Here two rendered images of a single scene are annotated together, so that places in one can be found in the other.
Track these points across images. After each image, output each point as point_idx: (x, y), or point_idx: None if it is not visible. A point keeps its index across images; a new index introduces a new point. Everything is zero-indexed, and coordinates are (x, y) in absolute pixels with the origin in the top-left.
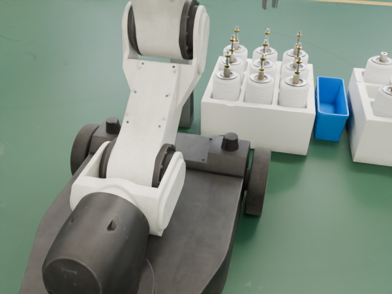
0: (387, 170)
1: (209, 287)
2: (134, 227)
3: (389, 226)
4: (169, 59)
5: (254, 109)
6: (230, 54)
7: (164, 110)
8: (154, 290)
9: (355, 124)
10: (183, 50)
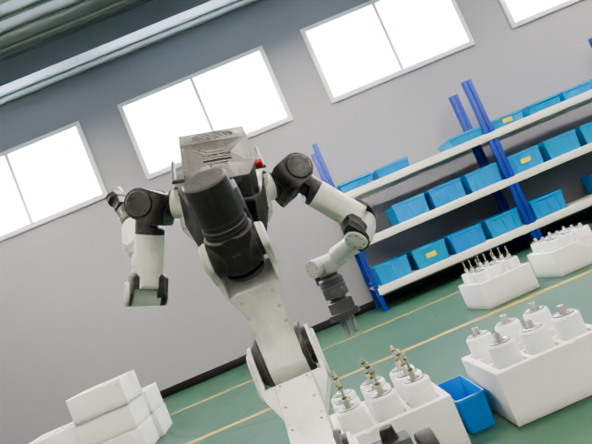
0: (554, 415)
1: None
2: None
3: (585, 442)
4: None
5: (393, 423)
6: (341, 385)
7: (318, 405)
8: None
9: (496, 395)
10: (308, 358)
